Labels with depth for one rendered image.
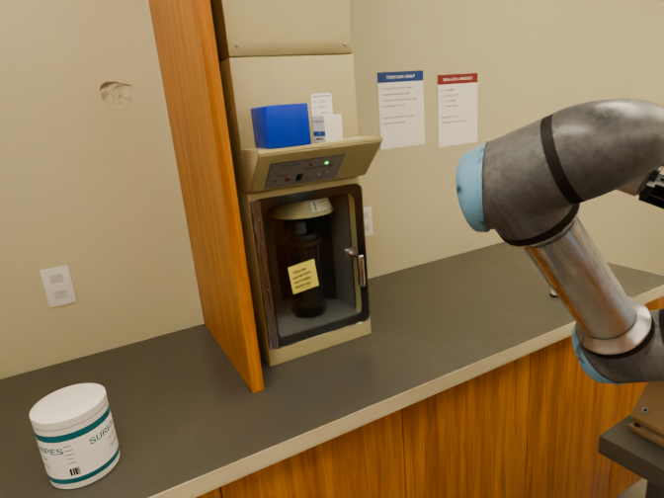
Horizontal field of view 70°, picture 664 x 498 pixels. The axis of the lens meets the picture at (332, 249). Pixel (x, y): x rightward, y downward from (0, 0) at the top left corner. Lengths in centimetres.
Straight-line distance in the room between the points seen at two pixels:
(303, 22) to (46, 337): 113
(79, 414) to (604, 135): 93
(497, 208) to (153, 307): 121
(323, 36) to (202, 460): 98
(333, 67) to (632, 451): 103
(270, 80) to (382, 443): 90
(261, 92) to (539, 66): 154
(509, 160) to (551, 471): 135
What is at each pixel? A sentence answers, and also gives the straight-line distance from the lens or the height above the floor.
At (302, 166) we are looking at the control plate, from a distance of 111.
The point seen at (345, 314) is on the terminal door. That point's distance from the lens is 133.
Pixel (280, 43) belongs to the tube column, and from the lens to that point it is 119.
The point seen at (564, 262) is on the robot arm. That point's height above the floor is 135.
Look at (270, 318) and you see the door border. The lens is 124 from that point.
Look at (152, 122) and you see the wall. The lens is 153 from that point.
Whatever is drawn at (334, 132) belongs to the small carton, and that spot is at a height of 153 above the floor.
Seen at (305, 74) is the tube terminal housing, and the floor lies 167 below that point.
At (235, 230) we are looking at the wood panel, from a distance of 106.
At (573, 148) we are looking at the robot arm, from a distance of 61.
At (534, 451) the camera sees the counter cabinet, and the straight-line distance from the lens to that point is 170.
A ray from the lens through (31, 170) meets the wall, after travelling 152.
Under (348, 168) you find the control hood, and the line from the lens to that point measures 120.
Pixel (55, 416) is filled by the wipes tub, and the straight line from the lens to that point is 104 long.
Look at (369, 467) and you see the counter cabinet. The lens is 125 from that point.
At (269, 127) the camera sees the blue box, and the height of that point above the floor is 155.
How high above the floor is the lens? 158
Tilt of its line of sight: 16 degrees down
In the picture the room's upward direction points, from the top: 5 degrees counter-clockwise
